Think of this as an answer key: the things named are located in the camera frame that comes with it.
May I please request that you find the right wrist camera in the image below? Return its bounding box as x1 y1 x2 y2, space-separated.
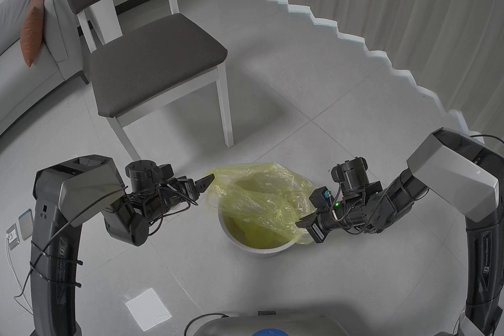
309 187 334 211

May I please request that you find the white trash bin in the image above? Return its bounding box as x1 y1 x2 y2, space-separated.
218 204 296 260

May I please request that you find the black cable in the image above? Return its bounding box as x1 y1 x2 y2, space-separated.
470 134 504 154
184 312 231 333
22 187 130 292

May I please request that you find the white cable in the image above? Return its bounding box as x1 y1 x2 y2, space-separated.
5 234 36 316

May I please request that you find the yellow plastic bag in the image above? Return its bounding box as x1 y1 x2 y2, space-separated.
204 161 317 249

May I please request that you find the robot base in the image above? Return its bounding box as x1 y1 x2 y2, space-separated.
193 310 349 336

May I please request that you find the grey white chair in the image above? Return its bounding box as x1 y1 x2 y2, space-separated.
62 0 235 165

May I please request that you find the pale grey sofa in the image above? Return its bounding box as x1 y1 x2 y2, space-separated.
0 0 90 137

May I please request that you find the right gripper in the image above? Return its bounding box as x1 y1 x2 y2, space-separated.
305 208 344 245

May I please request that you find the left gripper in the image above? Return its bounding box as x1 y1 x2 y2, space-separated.
169 177 201 206

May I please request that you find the orange cushion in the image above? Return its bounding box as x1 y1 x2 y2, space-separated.
20 0 45 68

